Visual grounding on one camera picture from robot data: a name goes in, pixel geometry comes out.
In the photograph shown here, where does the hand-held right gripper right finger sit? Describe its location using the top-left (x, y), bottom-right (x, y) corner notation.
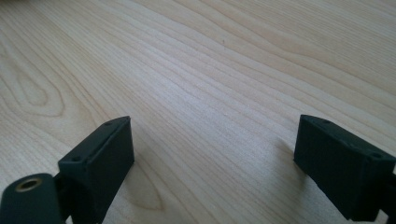
top-left (292, 114), bottom-right (396, 222)

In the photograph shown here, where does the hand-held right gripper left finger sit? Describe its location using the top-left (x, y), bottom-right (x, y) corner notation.
top-left (57, 116), bottom-right (135, 224)

